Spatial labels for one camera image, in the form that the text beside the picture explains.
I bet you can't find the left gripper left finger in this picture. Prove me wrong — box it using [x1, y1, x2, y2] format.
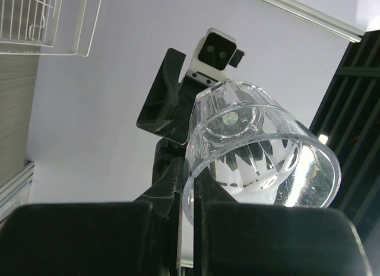
[1, 158, 181, 275]

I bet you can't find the white wire dish rack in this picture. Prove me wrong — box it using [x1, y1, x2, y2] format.
[1, 0, 102, 57]

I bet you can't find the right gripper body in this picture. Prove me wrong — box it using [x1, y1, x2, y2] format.
[165, 72, 214, 145]

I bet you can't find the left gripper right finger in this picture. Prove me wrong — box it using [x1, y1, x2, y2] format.
[194, 172, 372, 275]

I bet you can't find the clear plastic cup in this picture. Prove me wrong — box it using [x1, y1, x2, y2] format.
[182, 79, 341, 222]

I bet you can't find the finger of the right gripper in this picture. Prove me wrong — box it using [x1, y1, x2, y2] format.
[136, 48, 186, 139]

